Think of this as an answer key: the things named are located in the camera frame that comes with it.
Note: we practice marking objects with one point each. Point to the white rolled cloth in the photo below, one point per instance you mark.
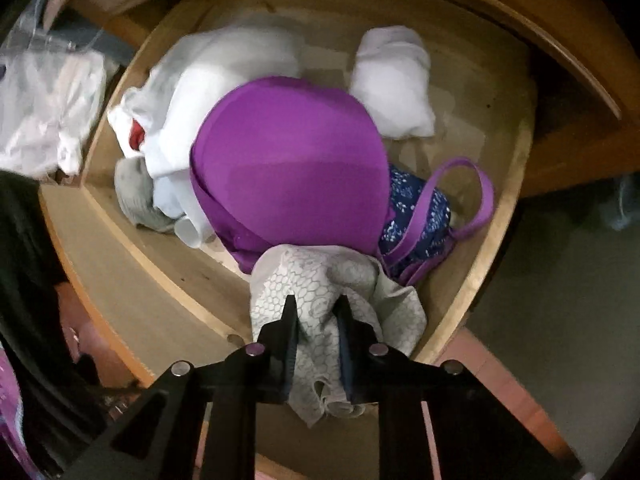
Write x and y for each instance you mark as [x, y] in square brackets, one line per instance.
[390, 85]

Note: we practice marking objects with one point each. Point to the wooden nightstand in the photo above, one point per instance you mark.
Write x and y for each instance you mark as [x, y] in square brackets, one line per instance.
[550, 85]

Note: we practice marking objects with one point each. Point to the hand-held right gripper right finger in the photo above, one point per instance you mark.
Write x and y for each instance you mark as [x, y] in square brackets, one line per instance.
[345, 355]

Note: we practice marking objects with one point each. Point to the wooden drawer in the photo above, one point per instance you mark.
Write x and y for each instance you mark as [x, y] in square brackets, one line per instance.
[165, 260]

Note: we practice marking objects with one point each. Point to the dark cloth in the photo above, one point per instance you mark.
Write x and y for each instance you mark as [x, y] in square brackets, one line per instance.
[30, 285]

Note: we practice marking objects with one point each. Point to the clear plastic bag of clothes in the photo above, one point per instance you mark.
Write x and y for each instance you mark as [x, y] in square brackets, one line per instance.
[45, 105]

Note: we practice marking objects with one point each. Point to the purple bra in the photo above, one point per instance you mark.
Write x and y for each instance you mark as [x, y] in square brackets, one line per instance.
[285, 160]

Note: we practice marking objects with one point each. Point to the purple cloth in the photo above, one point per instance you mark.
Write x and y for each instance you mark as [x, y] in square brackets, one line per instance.
[10, 410]

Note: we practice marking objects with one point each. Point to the blue floral underwear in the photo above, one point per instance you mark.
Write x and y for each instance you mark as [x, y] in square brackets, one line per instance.
[410, 200]

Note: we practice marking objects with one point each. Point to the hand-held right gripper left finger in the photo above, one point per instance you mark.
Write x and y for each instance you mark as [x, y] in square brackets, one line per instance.
[286, 345]

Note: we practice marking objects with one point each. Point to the grey cloth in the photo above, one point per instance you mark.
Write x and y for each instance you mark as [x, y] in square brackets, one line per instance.
[132, 195]

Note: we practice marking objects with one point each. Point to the pale white garment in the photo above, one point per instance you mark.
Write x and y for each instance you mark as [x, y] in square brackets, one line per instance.
[200, 85]

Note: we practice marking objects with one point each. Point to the grey patterned underwear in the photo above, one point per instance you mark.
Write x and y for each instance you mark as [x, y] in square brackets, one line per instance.
[320, 275]

